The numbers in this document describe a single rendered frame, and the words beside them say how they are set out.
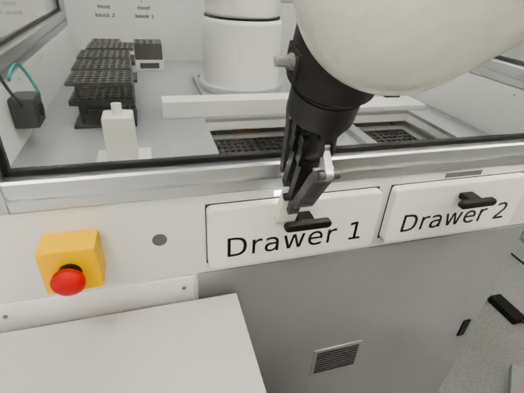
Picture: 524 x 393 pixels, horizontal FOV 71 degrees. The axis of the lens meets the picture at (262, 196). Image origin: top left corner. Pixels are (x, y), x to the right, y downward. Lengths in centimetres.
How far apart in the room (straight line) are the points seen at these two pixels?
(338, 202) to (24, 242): 45
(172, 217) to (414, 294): 57
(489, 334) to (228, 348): 144
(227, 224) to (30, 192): 26
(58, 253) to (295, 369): 59
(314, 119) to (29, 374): 48
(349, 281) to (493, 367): 108
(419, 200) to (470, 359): 113
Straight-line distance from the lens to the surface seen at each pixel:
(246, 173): 53
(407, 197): 67
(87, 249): 53
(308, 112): 37
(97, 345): 61
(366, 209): 63
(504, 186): 81
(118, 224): 55
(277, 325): 78
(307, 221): 55
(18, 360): 63
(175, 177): 51
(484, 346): 181
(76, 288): 53
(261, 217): 56
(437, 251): 84
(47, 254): 54
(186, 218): 55
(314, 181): 41
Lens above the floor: 122
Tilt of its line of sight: 31 degrees down
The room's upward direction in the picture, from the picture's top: 4 degrees clockwise
